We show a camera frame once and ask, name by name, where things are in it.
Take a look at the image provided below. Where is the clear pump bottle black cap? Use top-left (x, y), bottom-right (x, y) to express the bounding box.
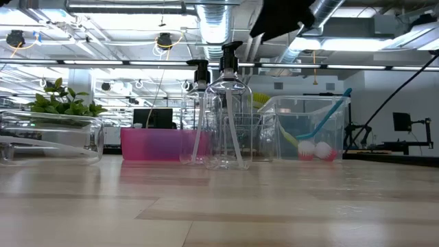
top-left (180, 59), bottom-right (220, 165)
top-left (0, 109), bottom-right (105, 167)
top-left (203, 40), bottom-right (254, 171)

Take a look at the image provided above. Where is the green dish brush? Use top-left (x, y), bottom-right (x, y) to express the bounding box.
top-left (252, 91), bottom-right (300, 149)

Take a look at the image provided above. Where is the black ceiling device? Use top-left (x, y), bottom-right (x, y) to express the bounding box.
top-left (5, 30), bottom-right (25, 48)
top-left (156, 32), bottom-right (174, 51)

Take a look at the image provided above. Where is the tall clear plastic bin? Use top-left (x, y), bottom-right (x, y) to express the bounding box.
top-left (259, 95), bottom-right (351, 163)

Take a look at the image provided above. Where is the low clear plastic bin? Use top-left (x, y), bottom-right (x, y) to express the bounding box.
top-left (211, 111), bottom-right (277, 163)

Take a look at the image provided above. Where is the black computer monitor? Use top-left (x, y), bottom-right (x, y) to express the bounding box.
top-left (132, 108), bottom-right (174, 130)

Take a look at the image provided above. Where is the pink plastic bin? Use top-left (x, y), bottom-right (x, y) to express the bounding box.
top-left (119, 128), bottom-right (212, 162)

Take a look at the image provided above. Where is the green plant in white pot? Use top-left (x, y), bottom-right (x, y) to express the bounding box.
top-left (26, 78), bottom-right (108, 117)

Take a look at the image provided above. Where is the silver ventilation duct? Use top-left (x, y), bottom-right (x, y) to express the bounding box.
top-left (195, 0), bottom-right (236, 62)
top-left (276, 0), bottom-right (346, 64)

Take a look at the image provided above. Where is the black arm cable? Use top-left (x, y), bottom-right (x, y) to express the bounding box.
top-left (344, 53), bottom-right (439, 154)

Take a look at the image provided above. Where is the black aluminium frame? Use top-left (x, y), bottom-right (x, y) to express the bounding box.
top-left (342, 152), bottom-right (439, 169)

